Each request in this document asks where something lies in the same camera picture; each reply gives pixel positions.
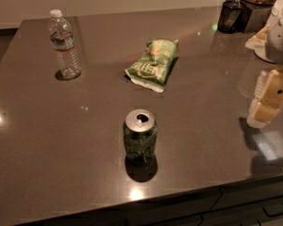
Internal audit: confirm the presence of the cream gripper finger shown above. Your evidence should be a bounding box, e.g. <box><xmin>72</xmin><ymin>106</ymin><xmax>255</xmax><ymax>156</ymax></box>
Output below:
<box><xmin>246</xmin><ymin>66</ymin><xmax>283</xmax><ymax>128</ymax></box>
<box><xmin>245</xmin><ymin>25</ymin><xmax>269</xmax><ymax>50</ymax></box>

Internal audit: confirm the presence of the black drawer handle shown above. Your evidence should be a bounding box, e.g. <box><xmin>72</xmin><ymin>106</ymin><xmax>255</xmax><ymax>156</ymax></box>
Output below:
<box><xmin>262</xmin><ymin>203</ymin><xmax>283</xmax><ymax>218</ymax></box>

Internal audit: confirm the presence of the black mesh cup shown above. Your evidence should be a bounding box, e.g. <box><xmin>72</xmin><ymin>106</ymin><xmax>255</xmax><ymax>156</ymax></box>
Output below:
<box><xmin>218</xmin><ymin>1</ymin><xmax>244</xmax><ymax>34</ymax></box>

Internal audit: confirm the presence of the clear plastic water bottle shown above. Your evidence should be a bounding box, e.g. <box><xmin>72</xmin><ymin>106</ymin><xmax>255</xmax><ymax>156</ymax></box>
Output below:
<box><xmin>48</xmin><ymin>9</ymin><xmax>81</xmax><ymax>80</ymax></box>

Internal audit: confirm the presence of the green chip bag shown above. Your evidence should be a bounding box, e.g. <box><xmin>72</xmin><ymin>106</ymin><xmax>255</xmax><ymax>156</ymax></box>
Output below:
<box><xmin>125</xmin><ymin>39</ymin><xmax>178</xmax><ymax>93</ymax></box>

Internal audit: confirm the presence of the dark box with snacks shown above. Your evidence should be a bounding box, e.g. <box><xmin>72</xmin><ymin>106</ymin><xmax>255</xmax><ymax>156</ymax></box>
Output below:
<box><xmin>226</xmin><ymin>0</ymin><xmax>276</xmax><ymax>33</ymax></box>

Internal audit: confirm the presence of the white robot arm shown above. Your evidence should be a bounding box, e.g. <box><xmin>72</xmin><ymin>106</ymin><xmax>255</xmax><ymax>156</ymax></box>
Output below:
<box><xmin>245</xmin><ymin>0</ymin><xmax>283</xmax><ymax>128</ymax></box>

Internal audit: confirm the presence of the green soda can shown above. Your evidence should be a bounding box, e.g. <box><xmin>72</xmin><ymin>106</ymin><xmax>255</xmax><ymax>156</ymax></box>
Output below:
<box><xmin>123</xmin><ymin>109</ymin><xmax>158</xmax><ymax>165</ymax></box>

